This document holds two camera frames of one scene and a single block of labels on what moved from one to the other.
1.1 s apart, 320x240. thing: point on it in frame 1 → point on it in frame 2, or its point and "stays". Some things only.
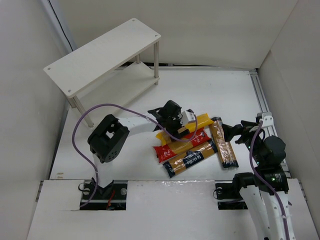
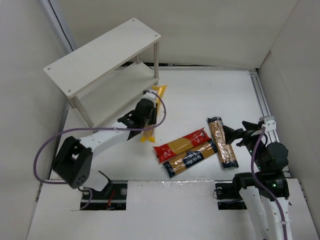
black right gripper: (240, 130) stays
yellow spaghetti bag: (201, 121) → (149, 136)
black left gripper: (173, 127) → (152, 115)
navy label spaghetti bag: (171, 167) stays
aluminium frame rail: (264, 107) stays
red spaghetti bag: (163, 152) stays
